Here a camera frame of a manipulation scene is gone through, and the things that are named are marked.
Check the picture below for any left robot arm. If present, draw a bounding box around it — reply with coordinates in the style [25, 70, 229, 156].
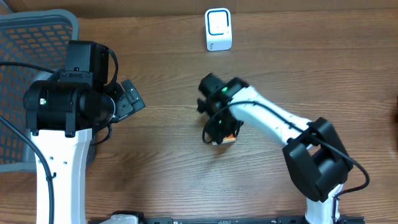
[24, 70, 145, 223]

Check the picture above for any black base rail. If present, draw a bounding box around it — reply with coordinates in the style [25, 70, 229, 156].
[88, 216, 366, 224]

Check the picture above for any grey plastic shopping basket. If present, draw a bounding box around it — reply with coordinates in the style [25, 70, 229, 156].
[1, 9, 80, 172]

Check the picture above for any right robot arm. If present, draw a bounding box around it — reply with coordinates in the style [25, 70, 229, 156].
[197, 74, 353, 223]

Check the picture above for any orange tissue packet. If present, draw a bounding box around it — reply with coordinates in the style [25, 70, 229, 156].
[211, 134, 236, 146]

